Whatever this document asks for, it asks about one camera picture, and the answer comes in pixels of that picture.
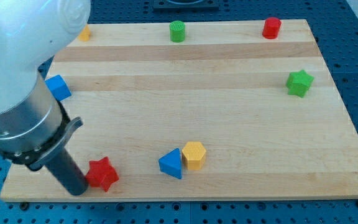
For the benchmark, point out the black flange with metal bracket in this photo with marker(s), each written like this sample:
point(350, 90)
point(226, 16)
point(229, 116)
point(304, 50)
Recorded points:
point(34, 134)

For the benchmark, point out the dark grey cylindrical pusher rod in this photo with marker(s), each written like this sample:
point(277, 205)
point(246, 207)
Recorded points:
point(66, 171)

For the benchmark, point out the red star block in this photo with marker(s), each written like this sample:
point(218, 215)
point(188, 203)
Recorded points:
point(102, 174)

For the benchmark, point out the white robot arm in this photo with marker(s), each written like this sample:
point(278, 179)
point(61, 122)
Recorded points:
point(31, 32)

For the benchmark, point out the blue triangle block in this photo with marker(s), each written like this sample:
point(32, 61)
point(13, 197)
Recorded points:
point(171, 164)

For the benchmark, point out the green star block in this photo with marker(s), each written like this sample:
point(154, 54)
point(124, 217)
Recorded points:
point(298, 83)

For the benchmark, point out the blue cube block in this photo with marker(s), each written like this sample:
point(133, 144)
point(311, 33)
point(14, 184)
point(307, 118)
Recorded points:
point(58, 87)

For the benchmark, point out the yellow hexagon block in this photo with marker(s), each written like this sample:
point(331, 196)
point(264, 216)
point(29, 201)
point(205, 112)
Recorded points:
point(194, 155)

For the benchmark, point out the wooden board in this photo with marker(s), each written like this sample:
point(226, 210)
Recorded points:
point(140, 96)

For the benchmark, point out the green cylinder block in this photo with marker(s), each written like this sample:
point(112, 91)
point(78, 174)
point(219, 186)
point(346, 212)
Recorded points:
point(177, 31)

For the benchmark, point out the red cylinder block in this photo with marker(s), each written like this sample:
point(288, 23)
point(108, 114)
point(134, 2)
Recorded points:
point(271, 28)

